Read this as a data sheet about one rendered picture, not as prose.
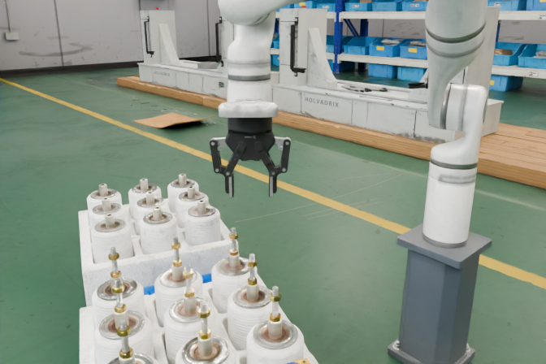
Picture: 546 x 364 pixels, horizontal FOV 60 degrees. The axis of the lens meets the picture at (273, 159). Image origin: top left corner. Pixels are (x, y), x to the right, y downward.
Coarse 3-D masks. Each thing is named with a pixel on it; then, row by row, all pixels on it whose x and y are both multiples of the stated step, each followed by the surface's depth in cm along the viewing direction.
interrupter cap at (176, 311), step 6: (180, 300) 87; (198, 300) 88; (204, 300) 87; (174, 306) 86; (180, 306) 86; (198, 306) 86; (210, 306) 85; (174, 312) 84; (180, 312) 84; (174, 318) 82; (180, 318) 82; (186, 318) 82; (192, 318) 82; (198, 318) 82
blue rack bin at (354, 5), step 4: (352, 0) 618; (356, 0) 624; (372, 0) 591; (348, 4) 605; (352, 4) 602; (356, 4) 597; (360, 4) 593; (364, 4) 589; (368, 4) 588; (348, 8) 608; (352, 8) 603; (356, 8) 599; (360, 8) 595; (364, 8) 590; (368, 8) 590
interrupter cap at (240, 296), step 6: (240, 288) 91; (246, 288) 91; (258, 288) 91; (264, 288) 91; (234, 294) 89; (240, 294) 89; (246, 294) 90; (258, 294) 90; (264, 294) 89; (234, 300) 87; (240, 300) 87; (246, 300) 88; (258, 300) 88; (264, 300) 87; (270, 300) 87; (240, 306) 86; (246, 306) 85; (252, 306) 85; (258, 306) 85
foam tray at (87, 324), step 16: (208, 288) 104; (80, 320) 94; (224, 320) 94; (288, 320) 94; (80, 336) 89; (160, 336) 89; (224, 336) 89; (80, 352) 85; (160, 352) 85; (240, 352) 85; (304, 352) 85
